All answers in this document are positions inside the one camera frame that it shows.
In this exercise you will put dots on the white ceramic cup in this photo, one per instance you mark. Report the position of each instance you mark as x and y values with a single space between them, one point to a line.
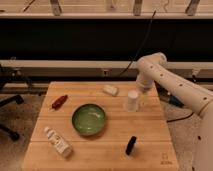
131 101

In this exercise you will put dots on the white soap bar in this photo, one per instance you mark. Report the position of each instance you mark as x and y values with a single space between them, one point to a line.
111 90

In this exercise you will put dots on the white plastic bottle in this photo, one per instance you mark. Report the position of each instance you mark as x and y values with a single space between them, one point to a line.
59 143

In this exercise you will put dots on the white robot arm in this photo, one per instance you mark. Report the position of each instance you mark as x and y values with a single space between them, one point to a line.
198 99

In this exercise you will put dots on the black eraser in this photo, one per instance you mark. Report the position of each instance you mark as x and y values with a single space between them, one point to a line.
130 145

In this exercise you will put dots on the green bowl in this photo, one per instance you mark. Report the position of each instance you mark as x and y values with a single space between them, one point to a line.
89 119

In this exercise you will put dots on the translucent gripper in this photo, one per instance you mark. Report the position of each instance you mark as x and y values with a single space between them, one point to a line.
143 96

